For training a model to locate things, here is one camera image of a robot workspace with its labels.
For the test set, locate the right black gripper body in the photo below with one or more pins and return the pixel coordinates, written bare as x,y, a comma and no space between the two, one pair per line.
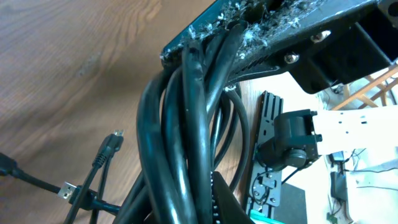
368,46

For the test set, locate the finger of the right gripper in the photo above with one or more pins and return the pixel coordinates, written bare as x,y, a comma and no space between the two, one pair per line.
277,35

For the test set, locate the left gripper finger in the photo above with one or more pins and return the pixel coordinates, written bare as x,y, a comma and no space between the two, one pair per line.
226,209

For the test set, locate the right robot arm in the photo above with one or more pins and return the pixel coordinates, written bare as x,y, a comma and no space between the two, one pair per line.
333,131

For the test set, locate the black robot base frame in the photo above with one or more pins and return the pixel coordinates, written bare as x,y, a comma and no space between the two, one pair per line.
278,144

